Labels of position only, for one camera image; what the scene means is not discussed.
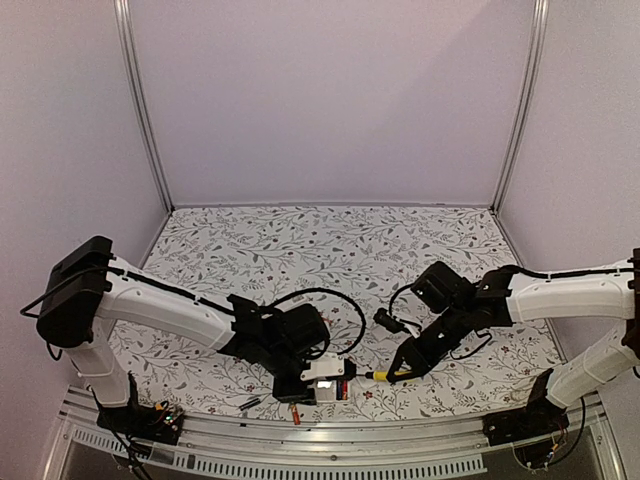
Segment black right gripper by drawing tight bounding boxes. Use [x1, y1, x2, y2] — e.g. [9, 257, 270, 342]
[387, 303, 471, 381]

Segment yellow handled screwdriver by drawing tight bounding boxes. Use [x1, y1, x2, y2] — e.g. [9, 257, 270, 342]
[356, 370, 416, 384]

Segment orange AAA battery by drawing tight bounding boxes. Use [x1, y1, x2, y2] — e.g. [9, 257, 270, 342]
[289, 403, 301, 426]

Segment small white remote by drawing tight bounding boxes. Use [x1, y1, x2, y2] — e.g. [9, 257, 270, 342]
[312, 379, 354, 404]

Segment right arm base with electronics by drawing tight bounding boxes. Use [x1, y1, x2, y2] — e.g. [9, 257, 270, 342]
[482, 369, 569, 470]

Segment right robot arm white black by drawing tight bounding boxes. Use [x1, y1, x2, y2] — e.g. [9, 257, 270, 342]
[386, 252, 639, 436]

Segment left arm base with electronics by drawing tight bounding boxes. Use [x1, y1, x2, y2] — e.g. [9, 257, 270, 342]
[94, 373, 185, 446]

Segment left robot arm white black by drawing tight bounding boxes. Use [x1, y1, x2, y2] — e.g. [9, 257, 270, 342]
[20, 236, 329, 434]

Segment red purple batteries in remote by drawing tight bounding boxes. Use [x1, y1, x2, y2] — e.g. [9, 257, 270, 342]
[336, 380, 349, 401]

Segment floral patterned table mat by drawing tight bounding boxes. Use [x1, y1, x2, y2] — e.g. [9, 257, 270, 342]
[110, 206, 562, 422]

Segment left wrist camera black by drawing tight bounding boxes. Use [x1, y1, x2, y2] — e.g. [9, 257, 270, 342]
[300, 353, 357, 382]

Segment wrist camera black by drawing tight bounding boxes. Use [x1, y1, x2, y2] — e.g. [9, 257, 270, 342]
[300, 353, 357, 382]
[373, 308, 421, 338]

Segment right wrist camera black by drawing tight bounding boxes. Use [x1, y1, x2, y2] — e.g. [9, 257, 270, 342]
[373, 308, 421, 338]

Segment left aluminium frame post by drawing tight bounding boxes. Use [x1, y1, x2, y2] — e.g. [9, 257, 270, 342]
[113, 0, 175, 214]

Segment aluminium frame post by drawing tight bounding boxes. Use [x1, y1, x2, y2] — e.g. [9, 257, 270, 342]
[490, 0, 550, 216]
[113, 0, 175, 214]

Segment right aluminium frame post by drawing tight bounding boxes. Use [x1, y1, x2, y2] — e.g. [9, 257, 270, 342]
[490, 0, 550, 216]

